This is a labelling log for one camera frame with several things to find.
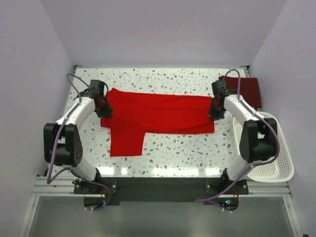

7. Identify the bright red t shirt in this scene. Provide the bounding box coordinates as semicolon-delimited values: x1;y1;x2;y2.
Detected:
100;88;215;157

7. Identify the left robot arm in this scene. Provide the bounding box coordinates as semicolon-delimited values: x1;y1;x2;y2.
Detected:
43;80;113;194

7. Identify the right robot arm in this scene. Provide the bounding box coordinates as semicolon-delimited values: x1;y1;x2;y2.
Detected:
208;80;280;196

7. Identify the folded dark red t shirt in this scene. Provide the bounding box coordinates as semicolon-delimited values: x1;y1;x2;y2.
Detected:
219;76;262;108

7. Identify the white perforated plastic basket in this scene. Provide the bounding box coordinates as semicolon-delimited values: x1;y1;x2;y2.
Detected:
232;112;294;183

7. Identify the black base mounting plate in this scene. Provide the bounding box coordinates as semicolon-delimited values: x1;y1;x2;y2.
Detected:
73;177;249;209

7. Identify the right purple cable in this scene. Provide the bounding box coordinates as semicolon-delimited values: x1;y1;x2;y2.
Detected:
195;69;281;205

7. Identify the purple cable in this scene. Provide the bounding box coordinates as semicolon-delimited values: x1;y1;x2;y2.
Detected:
46;73;112;212
195;69;281;205

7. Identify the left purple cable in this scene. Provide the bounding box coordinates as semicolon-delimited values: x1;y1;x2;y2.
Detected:
46;73;112;212

